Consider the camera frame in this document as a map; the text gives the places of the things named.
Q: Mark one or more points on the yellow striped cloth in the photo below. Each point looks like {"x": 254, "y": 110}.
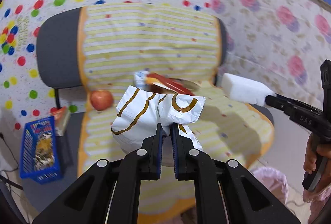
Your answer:
{"x": 115, "y": 41}

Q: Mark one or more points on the white foam block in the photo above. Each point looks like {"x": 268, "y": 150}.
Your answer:
{"x": 245, "y": 90}

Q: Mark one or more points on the red cardboard box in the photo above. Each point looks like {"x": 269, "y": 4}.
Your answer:
{"x": 160, "y": 84}

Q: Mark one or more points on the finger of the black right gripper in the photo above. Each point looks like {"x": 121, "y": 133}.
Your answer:
{"x": 279, "y": 102}

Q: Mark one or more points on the blue plastic basket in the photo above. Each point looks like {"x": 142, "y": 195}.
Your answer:
{"x": 39, "y": 159}

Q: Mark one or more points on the small book stack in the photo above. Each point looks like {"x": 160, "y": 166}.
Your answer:
{"x": 61, "y": 119}

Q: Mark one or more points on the pink trash bag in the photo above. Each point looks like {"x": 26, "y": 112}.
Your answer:
{"x": 274, "y": 180}

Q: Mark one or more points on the floral print sheet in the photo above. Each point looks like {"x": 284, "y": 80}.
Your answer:
{"x": 281, "y": 43}

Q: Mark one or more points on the grey chair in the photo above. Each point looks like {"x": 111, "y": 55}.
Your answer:
{"x": 58, "y": 66}

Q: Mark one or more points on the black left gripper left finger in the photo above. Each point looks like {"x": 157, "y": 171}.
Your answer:
{"x": 108, "y": 192}

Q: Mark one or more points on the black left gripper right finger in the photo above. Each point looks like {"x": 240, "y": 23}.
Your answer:
{"x": 225, "y": 192}

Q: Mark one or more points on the white paper bag brown lines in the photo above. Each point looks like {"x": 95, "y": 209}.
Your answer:
{"x": 139, "y": 112}

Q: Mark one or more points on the white blue milk carton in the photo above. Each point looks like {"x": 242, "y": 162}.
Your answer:
{"x": 139, "y": 79}

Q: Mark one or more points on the red apple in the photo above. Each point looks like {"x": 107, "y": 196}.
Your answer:
{"x": 101, "y": 99}

